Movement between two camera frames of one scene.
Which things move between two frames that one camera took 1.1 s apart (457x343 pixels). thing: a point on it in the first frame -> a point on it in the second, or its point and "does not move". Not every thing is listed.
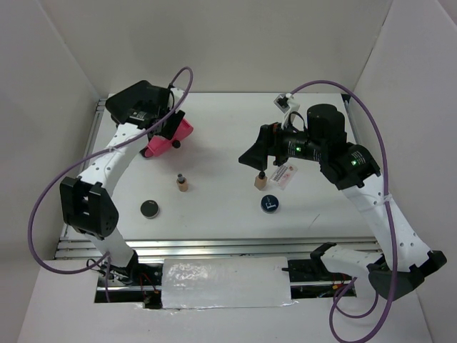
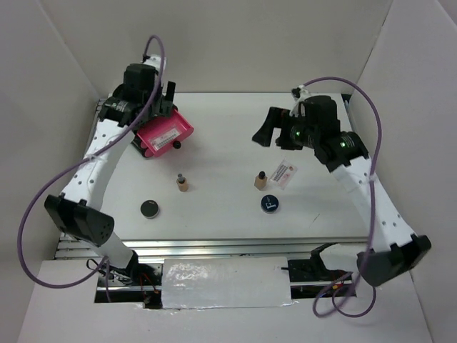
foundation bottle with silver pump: [183, 183] does not move
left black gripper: [176, 119] -> [163, 106]
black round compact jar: [149, 209] does not move
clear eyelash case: [283, 176] does not move
